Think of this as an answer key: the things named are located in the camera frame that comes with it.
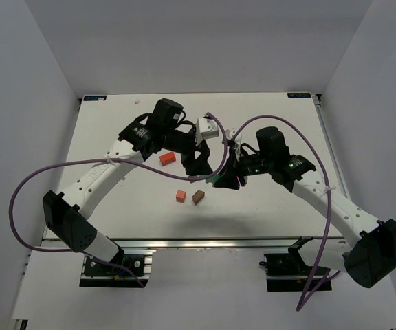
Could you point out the green rectangular wood block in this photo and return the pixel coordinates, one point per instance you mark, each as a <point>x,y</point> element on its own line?
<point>213,179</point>

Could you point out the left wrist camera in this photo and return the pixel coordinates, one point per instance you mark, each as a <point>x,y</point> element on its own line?
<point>205,129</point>

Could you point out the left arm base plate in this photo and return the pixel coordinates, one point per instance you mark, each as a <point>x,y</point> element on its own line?
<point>134,271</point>

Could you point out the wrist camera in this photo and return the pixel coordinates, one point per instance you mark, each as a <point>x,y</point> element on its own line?
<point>205,129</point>
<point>233,140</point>

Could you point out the salmon cube wood block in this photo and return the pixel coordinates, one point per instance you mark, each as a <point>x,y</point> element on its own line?
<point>180,196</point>

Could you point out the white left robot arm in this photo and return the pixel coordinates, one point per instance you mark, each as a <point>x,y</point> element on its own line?
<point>165,128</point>

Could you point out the aluminium table edge rail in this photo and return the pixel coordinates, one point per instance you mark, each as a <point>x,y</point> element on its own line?
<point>205,243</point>

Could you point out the blue label right corner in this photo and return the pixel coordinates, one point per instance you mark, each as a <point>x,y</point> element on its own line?
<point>298,95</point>

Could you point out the blue label left corner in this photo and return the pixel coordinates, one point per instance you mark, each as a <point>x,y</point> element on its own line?
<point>94,98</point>

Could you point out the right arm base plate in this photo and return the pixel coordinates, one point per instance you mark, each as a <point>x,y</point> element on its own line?
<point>283,274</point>

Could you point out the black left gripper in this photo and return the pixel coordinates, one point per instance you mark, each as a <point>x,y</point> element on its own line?
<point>195,151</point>

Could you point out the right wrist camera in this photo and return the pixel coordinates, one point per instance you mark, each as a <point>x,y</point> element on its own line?
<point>233,140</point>

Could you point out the brown wood block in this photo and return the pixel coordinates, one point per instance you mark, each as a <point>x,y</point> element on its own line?
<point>198,196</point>

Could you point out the blue label corner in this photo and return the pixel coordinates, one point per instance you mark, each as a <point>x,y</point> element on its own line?
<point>94,98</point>
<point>298,95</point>

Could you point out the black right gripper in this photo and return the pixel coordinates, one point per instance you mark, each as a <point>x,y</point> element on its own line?
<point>234,165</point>

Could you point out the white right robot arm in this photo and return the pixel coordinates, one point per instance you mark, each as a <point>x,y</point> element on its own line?
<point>369,251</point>

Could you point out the right side aluminium rail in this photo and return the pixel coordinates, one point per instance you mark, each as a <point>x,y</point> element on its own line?
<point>328,138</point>

